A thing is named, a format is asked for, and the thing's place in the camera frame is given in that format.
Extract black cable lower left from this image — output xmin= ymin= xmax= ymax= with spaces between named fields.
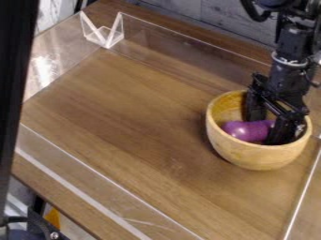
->
xmin=0 ymin=216 xmax=32 ymax=240

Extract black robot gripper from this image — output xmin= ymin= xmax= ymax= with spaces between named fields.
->
xmin=245 ymin=52 xmax=320 ymax=145

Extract purple toy eggplant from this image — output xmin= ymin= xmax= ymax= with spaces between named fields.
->
xmin=222 ymin=120 xmax=275 ymax=143

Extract black aluminium frame post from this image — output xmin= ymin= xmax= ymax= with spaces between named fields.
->
xmin=0 ymin=0 xmax=39 ymax=223

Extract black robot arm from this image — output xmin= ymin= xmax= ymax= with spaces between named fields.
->
xmin=240 ymin=0 xmax=321 ymax=145

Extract clear acrylic tray walls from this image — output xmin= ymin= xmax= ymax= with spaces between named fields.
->
xmin=14 ymin=4 xmax=321 ymax=240

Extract brown wooden bowl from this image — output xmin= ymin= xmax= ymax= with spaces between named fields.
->
xmin=206 ymin=90 xmax=312 ymax=171

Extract black clamp with screw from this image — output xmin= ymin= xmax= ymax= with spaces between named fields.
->
xmin=27 ymin=208 xmax=70 ymax=240

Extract clear acrylic corner bracket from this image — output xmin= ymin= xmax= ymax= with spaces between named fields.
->
xmin=79 ymin=12 xmax=125 ymax=49

